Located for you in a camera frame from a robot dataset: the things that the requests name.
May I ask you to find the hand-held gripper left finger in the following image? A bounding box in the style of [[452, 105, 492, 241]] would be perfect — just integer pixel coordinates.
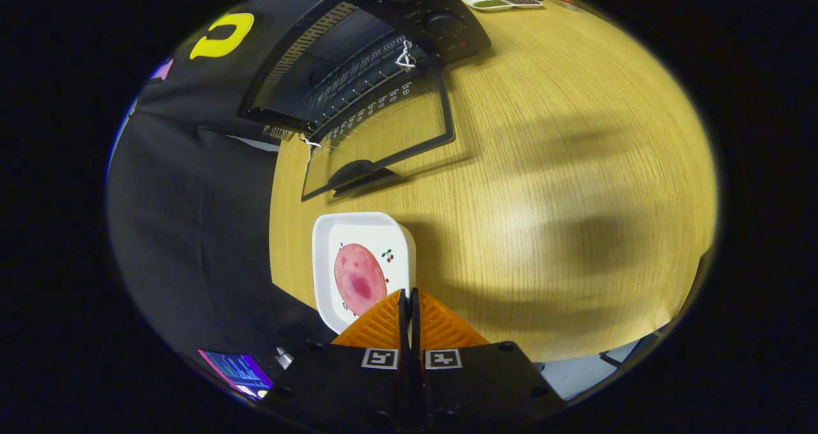
[[259, 288, 410, 427]]

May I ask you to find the white rectangular food tray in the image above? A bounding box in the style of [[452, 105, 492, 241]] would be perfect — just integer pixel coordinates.
[[312, 212, 417, 334]]

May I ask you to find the pink ham slice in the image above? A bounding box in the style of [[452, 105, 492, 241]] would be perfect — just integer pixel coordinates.
[[334, 243, 388, 316]]

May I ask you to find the white divided dish with beans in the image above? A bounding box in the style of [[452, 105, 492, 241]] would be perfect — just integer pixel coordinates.
[[460, 0, 544, 12]]

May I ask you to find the black toaster oven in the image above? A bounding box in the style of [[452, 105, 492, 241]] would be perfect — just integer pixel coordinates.
[[238, 0, 491, 203]]

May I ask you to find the laptop screen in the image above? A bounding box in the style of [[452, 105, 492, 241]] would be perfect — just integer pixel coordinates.
[[198, 349, 274, 401]]

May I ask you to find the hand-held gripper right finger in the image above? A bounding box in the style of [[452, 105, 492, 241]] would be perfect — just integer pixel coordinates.
[[412, 288, 567, 427]]

